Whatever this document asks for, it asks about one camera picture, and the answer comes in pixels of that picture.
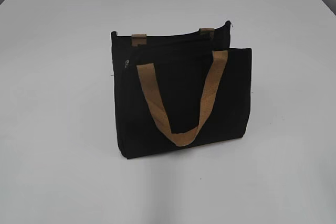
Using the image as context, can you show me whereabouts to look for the black tote bag tan handles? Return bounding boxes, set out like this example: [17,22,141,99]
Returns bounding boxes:
[111,21,252,159]

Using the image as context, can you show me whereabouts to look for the silver metal zipper pull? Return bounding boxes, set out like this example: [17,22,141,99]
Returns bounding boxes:
[124,60,130,69]

